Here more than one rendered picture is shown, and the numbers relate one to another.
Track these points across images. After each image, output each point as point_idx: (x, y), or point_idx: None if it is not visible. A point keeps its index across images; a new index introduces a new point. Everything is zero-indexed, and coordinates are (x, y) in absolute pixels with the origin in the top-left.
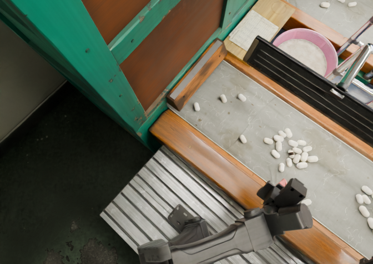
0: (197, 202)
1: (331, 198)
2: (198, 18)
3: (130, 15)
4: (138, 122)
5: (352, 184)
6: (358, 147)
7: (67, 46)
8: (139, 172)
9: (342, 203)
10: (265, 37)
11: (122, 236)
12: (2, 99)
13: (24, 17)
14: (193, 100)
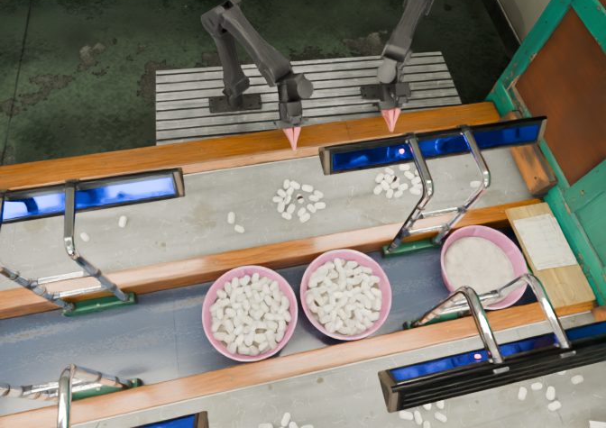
0: (401, 107)
1: (335, 177)
2: (588, 119)
3: None
4: (509, 73)
5: (332, 202)
6: (360, 229)
7: None
8: (454, 89)
9: (325, 181)
10: (532, 246)
11: (414, 54)
12: None
13: None
14: (498, 150)
